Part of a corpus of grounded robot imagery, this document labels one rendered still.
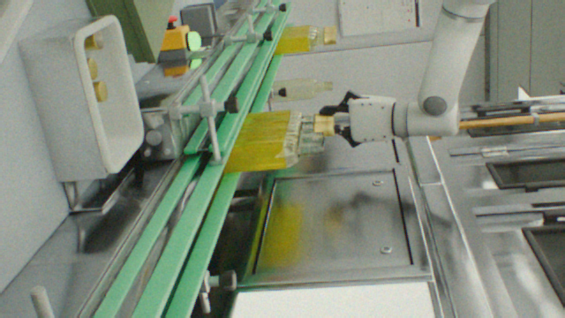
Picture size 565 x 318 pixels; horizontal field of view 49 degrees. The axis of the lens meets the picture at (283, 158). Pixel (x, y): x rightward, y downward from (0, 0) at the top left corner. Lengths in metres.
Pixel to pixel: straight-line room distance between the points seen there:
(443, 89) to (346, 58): 5.99
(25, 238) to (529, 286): 0.79
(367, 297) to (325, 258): 0.15
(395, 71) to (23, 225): 6.55
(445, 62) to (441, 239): 0.34
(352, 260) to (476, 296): 0.22
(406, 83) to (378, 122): 5.96
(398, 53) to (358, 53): 0.45
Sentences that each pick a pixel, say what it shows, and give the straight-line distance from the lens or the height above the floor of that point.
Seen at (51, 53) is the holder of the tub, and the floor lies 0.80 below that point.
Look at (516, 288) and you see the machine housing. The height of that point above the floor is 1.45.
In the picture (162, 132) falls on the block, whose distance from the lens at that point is 1.13.
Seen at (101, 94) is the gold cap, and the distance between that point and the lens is 1.04.
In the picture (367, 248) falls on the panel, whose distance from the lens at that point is 1.14.
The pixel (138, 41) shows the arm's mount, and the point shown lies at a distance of 1.23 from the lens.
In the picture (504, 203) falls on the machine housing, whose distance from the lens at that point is 1.34.
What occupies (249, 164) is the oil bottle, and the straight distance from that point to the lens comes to 1.26.
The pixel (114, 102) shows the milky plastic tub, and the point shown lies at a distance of 1.11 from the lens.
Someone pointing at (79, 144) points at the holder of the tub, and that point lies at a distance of 0.97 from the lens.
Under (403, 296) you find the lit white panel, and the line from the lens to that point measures 1.01.
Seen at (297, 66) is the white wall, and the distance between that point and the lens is 7.25.
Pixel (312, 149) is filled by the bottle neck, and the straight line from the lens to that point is 1.25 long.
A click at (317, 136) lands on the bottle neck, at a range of 1.30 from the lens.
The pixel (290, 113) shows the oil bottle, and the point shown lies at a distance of 1.41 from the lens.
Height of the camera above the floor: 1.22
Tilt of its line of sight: 7 degrees down
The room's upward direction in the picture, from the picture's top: 85 degrees clockwise
